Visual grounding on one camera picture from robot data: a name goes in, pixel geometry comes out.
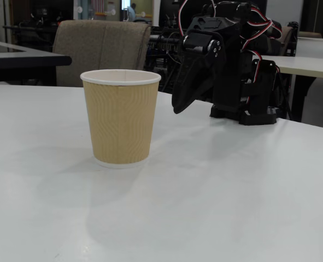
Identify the brown fabric chair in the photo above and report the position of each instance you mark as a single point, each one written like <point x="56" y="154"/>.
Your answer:
<point x="95" y="46"/>

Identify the tan paper cup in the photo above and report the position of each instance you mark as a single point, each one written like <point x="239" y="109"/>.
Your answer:
<point x="120" y="120"/>

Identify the distant person in blue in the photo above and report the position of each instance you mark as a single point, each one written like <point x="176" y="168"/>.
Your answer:
<point x="132" y="12"/>

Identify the dark table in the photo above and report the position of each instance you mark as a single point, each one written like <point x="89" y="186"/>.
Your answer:
<point x="19" y="58"/>

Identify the white table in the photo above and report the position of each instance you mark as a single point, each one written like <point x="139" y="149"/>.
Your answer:
<point x="306" y="65"/>

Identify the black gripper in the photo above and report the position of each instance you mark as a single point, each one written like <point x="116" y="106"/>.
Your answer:
<point x="191" y="73"/>

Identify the black equipment rack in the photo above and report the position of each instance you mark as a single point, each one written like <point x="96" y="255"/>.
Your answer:
<point x="158" y="52"/>

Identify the tan chair back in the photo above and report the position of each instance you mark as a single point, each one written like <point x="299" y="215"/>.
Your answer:
<point x="310" y="34"/>

